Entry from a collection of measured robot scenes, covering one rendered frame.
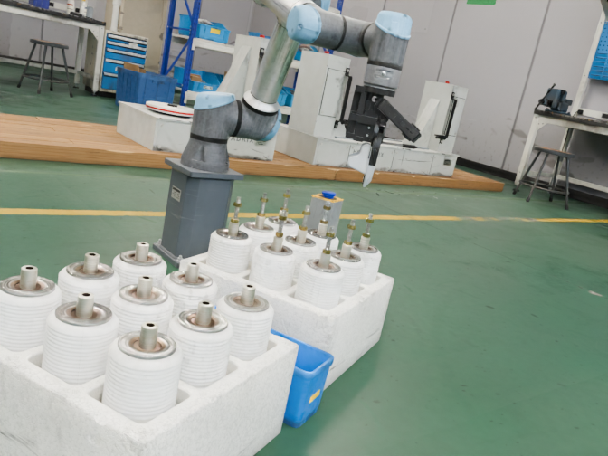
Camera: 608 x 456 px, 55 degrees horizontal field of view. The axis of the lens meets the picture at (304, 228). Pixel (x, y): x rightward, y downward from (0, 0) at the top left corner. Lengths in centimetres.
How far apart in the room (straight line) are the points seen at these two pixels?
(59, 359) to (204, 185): 102
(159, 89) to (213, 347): 508
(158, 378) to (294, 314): 50
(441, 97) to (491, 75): 221
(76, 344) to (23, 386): 9
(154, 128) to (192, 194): 157
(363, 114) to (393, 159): 318
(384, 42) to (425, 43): 654
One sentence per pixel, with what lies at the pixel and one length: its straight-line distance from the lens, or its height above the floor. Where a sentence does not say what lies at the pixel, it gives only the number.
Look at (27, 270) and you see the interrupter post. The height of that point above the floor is 28.
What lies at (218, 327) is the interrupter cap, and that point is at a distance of 89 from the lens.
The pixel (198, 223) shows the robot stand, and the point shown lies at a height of 14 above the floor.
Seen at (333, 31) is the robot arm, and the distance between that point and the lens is 131.
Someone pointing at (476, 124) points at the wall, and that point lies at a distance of 712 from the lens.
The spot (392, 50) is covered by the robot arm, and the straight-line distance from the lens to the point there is 127.
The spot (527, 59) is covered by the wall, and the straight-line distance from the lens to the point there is 691.
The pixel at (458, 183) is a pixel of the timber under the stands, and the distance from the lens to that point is 500.
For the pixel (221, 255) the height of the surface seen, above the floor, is 21.
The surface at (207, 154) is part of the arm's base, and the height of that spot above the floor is 35.
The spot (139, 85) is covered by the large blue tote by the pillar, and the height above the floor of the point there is 26.
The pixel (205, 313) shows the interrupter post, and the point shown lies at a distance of 88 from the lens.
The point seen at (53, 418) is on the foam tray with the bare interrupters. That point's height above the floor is 14.
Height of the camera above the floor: 63
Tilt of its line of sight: 14 degrees down
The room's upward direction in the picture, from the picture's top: 12 degrees clockwise
